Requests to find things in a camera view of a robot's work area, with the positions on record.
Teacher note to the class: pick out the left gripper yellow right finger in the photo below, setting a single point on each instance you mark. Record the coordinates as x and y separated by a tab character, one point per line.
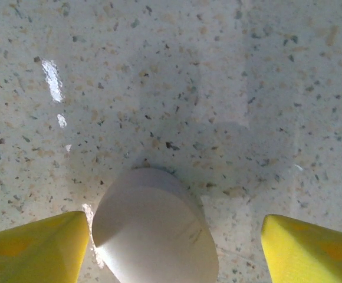
315	256

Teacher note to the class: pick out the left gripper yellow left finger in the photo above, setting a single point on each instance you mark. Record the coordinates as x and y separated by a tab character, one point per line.
32	253

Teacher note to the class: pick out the pale pink earbud charging case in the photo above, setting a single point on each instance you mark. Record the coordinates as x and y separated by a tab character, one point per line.
153	230

